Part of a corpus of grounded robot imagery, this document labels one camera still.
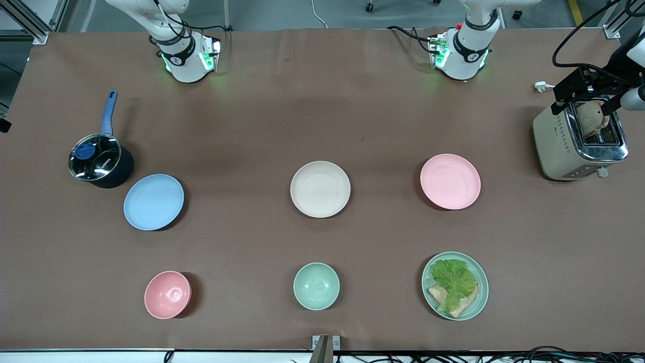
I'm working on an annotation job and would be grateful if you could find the pink plate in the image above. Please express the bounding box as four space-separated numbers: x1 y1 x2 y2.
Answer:
420 154 481 210

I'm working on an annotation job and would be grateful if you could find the light blue plate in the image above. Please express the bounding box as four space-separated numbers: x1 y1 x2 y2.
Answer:
123 174 185 231

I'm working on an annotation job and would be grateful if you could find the left arm base control box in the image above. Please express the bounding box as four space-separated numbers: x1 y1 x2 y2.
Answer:
428 32 450 70

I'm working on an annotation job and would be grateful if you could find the right arm base control box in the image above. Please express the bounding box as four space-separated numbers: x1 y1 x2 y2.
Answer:
199 35 222 72

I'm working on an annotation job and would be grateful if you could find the round brown toast slice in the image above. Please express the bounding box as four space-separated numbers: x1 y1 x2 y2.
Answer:
576 100 611 138

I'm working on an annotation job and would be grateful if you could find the beige and chrome toaster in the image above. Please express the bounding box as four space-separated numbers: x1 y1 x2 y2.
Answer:
533 95 629 182

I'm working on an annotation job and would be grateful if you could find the green lettuce leaf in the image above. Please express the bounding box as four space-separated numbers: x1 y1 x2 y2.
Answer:
430 259 478 313

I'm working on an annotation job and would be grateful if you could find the mint green plate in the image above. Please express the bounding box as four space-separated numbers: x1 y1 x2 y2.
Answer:
421 251 489 321

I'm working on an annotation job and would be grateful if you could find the brown bread slice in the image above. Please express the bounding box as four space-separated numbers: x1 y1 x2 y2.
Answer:
427 285 479 319

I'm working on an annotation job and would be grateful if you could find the brown table cover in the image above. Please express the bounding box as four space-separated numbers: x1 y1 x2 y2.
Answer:
0 26 645 352

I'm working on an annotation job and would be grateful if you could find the beige plate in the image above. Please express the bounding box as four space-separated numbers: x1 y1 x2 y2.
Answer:
290 161 351 218

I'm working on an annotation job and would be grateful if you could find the mint green bowl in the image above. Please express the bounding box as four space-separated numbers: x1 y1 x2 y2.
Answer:
293 262 340 311

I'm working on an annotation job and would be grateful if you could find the pink bowl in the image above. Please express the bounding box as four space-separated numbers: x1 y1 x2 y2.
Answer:
144 271 192 320

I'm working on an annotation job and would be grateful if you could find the glass lid with blue knob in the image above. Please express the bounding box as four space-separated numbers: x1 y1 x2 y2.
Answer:
69 133 122 182

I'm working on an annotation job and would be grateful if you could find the aluminium frame profile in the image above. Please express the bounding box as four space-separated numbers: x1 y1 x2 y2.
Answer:
0 0 69 45
600 0 645 40

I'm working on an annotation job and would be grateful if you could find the black base power cable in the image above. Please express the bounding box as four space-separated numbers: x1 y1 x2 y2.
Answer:
387 25 435 54

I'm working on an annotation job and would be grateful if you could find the black cable bundle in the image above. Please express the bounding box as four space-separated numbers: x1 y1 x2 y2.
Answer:
333 345 645 363

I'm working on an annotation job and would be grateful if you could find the white floor cable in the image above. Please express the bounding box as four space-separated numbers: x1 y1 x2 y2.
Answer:
310 0 329 29

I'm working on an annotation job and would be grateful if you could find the grey metal table bracket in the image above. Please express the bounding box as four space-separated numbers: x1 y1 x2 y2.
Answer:
311 335 341 363

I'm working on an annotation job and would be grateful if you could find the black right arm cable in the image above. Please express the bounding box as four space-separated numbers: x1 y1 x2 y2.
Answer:
149 0 195 46

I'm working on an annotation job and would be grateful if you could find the dark saucepan with blue handle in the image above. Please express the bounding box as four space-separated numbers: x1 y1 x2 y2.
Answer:
69 90 135 189

